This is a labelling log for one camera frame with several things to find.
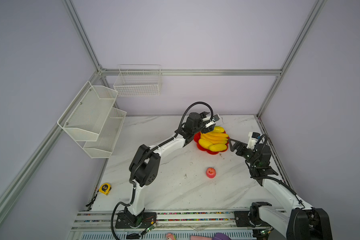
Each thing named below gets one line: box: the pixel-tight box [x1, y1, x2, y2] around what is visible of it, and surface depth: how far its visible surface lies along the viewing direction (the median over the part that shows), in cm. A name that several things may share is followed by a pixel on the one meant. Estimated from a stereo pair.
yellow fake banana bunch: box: [200, 131, 229, 144], surface depth 106 cm
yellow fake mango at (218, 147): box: [208, 143, 228, 152], surface depth 95 cm
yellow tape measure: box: [97, 183, 112, 196], surface depth 84 cm
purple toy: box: [212, 232, 232, 240], surface depth 72 cm
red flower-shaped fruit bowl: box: [193, 131, 230, 155], surface depth 101 cm
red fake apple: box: [206, 167, 217, 179], surface depth 88 cm
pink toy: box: [166, 233, 175, 240], surface depth 68 cm
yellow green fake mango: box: [213, 126, 225, 133], surface depth 106 cm
